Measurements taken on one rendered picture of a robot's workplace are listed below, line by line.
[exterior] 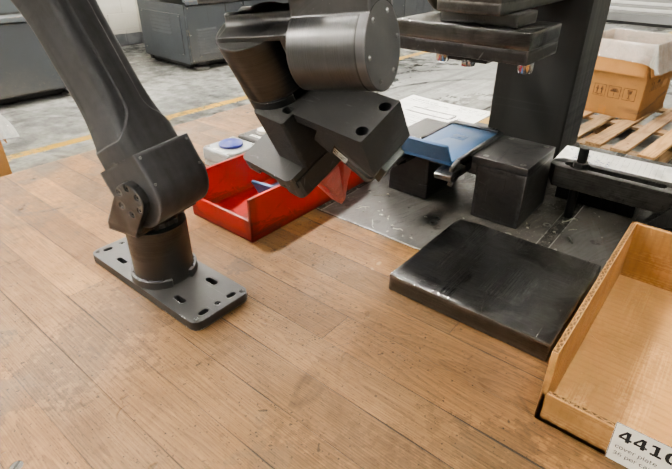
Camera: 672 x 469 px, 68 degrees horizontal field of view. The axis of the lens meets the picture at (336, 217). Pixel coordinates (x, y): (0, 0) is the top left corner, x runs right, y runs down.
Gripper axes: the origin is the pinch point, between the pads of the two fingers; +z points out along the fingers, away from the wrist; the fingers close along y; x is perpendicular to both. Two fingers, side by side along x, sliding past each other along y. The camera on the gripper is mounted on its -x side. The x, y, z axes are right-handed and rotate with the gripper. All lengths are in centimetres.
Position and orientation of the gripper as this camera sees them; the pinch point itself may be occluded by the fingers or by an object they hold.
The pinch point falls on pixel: (336, 194)
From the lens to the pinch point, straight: 50.4
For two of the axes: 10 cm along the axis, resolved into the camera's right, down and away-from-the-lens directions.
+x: -7.0, -3.9, 6.0
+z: 3.1, 5.9, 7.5
